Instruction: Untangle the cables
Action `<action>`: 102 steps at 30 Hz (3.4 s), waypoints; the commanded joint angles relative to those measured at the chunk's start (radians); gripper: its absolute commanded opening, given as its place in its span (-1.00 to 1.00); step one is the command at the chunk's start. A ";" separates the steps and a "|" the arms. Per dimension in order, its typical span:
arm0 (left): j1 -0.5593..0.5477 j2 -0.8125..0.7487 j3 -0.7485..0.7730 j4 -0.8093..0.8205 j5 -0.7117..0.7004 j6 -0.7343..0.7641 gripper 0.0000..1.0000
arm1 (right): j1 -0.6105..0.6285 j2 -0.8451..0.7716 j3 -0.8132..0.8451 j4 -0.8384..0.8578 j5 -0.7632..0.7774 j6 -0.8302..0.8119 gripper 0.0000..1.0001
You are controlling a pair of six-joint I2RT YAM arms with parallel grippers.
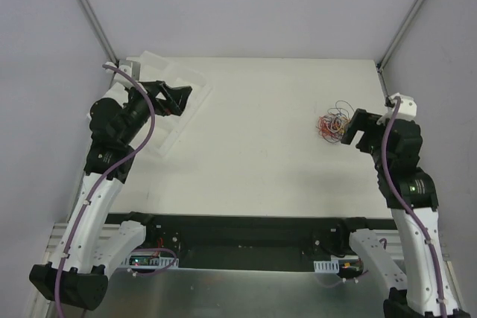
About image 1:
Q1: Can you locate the coloured wire bundle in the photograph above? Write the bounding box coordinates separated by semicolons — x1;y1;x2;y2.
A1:
315;100;356;144

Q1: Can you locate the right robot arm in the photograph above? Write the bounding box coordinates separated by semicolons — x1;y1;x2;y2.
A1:
335;109;469;317

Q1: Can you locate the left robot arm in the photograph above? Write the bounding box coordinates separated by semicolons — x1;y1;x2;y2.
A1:
29;80;192;311

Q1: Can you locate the white foam compartment tray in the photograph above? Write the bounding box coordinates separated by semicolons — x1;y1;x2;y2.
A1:
86;49;215;159

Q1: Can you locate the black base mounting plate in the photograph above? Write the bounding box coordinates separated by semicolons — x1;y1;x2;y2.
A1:
124;212;396;272

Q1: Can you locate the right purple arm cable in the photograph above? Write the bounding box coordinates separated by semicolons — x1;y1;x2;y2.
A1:
382;96;448;318

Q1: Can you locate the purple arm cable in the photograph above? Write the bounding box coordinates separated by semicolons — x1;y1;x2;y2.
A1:
55;63;156;318
382;96;448;318

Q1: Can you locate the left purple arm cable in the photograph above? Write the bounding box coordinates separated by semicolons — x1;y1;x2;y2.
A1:
55;63;156;318

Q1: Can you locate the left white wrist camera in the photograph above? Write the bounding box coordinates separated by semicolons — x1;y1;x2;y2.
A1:
103;60;134;88

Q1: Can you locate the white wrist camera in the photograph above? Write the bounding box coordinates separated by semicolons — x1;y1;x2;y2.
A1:
377;92;417;124
103;60;134;88

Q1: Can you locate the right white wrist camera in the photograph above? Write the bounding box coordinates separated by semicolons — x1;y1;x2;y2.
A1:
377;92;417;124

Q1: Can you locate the right white cable duct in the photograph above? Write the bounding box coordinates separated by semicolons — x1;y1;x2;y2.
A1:
313;260;340;274

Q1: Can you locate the white cable duct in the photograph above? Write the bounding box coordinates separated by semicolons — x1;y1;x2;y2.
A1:
313;260;340;274
119;252;179;270

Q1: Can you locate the left white cable duct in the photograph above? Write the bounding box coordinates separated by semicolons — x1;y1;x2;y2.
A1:
119;252;179;270

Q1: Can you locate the right aluminium corner post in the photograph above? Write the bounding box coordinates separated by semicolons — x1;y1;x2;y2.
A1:
376;0;427;74

